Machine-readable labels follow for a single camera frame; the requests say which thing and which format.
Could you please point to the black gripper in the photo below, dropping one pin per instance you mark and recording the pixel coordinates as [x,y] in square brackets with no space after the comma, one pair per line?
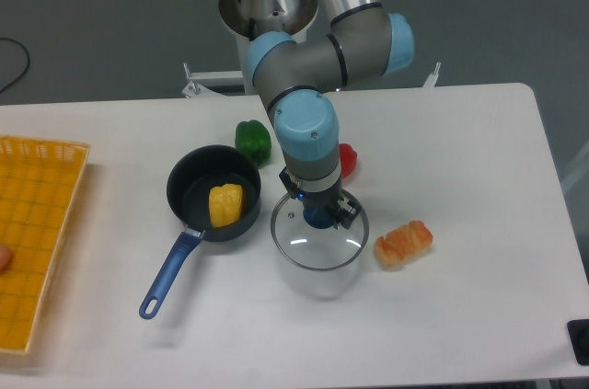
[324,194]

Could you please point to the glass pot lid blue knob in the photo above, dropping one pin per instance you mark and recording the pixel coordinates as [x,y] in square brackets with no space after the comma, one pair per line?
[305,238]

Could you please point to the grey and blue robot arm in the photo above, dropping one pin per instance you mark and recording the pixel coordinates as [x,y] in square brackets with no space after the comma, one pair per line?
[298,51]

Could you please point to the red toy bell pepper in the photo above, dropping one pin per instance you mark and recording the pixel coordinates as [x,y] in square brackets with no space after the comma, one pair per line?
[349,158]

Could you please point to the orange toy salmon sushi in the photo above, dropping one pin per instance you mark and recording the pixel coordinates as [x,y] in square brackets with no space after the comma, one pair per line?
[402,245]

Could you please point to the yellow toy corn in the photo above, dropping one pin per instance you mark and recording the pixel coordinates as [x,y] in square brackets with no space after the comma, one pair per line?
[226,204]

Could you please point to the green toy bell pepper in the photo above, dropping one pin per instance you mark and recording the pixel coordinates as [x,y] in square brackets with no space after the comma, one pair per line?
[254,141]

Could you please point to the dark blue saucepan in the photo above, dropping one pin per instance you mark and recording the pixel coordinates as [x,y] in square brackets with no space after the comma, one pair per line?
[189,185]

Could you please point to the black object at table edge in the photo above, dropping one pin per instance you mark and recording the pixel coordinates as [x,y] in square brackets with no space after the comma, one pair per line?
[578,332]

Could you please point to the yellow plastic basket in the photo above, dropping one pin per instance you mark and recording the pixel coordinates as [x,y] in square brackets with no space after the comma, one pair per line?
[39,182]

